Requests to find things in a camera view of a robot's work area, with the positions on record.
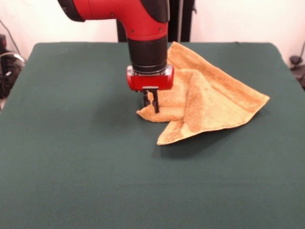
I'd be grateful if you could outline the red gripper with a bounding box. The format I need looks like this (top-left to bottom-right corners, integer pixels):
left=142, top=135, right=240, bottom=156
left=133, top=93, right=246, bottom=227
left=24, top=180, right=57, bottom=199
left=126, top=64, right=175, bottom=114

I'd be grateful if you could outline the tan terry towel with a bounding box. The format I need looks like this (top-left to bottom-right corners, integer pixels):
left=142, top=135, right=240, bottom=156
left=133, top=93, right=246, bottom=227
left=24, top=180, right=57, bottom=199
left=136, top=42, right=271, bottom=146

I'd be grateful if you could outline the dark green table cloth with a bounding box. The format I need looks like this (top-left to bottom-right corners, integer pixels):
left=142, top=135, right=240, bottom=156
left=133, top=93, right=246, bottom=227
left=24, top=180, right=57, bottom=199
left=0, top=42, right=305, bottom=229

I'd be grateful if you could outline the black floor device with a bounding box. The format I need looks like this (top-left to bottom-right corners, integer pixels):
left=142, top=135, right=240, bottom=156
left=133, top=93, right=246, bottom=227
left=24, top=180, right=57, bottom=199
left=289, top=55, right=305, bottom=90

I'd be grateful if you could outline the black cable heap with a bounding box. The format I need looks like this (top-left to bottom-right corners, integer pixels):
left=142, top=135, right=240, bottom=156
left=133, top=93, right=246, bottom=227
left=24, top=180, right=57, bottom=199
left=0, top=49, right=26, bottom=99

